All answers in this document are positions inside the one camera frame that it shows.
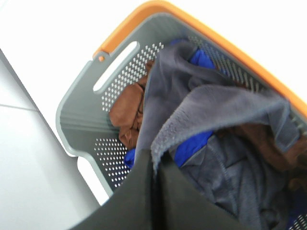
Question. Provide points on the dark grey towel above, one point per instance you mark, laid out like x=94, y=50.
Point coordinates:
x=182, y=100

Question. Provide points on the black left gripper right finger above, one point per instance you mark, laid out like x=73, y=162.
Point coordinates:
x=183, y=207

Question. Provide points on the orange basket handle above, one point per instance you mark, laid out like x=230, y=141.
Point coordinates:
x=152, y=7

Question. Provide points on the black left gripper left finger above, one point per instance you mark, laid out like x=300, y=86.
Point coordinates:
x=130, y=207

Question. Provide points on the brown towel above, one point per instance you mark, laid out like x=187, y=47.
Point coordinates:
x=127, y=114

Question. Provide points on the grey plastic laundry basket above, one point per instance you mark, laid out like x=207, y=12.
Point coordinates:
x=84, y=124

